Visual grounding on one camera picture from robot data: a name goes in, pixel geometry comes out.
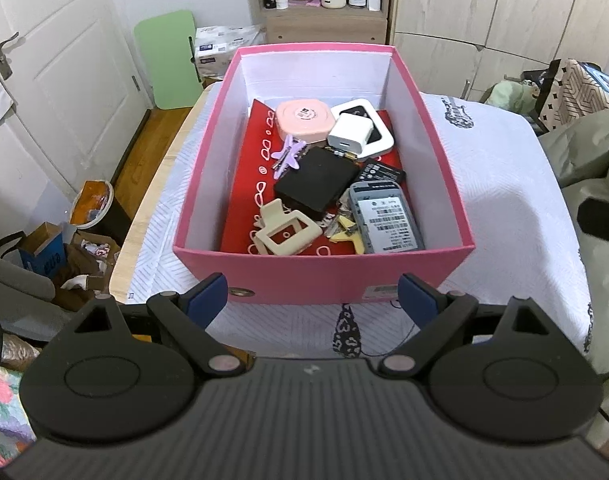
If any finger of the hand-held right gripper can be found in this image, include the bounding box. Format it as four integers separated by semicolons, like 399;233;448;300
577;197;609;247

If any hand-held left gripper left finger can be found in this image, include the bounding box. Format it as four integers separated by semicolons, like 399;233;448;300
69;272;246;378

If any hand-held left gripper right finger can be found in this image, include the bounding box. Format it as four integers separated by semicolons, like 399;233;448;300
379;272;551;378

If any beige hair claw clip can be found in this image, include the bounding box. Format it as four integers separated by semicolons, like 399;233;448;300
252;199;323;257

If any grey phone with label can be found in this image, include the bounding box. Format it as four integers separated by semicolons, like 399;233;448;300
348;181;426;256

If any pink cardboard box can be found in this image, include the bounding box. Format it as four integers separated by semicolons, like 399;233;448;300
173;44;476;307

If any yellow hair clip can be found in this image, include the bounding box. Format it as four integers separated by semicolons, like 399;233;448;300
327;222;366;255

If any silver key bunch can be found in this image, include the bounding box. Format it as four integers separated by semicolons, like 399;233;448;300
325;195;358;235

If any black phone battery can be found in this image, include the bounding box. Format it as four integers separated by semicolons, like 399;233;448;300
357;157;407;187

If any black square wallet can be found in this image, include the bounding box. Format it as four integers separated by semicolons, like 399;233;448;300
274;147;361;222

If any purple hair clip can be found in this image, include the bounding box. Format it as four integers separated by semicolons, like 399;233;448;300
270;136;306;181

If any white portable router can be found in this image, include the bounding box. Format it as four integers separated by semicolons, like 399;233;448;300
330;98;396;159

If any white charger plug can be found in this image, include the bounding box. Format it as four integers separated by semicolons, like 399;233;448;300
327;112;375;157

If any pink rounded case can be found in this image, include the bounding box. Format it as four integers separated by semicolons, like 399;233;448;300
275;99;335;142

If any green quilt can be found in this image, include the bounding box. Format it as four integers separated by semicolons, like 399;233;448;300
538;107;609;386

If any bed with striped white sheet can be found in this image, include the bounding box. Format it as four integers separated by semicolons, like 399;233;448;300
108;82;594;377

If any brown paper bag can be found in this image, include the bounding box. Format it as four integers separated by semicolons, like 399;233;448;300
52;230;124;311

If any patterned tote bag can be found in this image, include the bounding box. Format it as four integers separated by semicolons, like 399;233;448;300
535;58;609;134

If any black trash bin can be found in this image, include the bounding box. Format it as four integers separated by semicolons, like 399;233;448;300
68;180;134;247

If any green plush toy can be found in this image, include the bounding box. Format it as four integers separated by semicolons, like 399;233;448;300
484;80;541;117

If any black bag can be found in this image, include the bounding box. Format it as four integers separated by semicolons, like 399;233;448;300
521;66;556;87

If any blue cardboard box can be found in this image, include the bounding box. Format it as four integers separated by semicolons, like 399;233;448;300
18;222;66;274

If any grey cushion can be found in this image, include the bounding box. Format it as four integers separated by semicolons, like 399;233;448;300
0;251;56;302

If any floral blanket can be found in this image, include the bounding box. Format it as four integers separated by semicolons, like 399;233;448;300
0;365;38;466

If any green folding table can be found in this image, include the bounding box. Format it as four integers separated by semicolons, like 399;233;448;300
133;9;205;110

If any beige wardrobe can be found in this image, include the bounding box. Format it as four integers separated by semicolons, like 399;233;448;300
388;0;609;107

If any tissue paper pack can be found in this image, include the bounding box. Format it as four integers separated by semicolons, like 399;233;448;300
193;24;266;81

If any white door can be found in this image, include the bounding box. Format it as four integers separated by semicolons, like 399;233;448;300
0;0;151;201

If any wooden shelf unit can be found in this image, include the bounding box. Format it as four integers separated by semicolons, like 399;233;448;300
252;0;401;46

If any leopard print strap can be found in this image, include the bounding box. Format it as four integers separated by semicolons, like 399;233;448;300
333;304;363;359

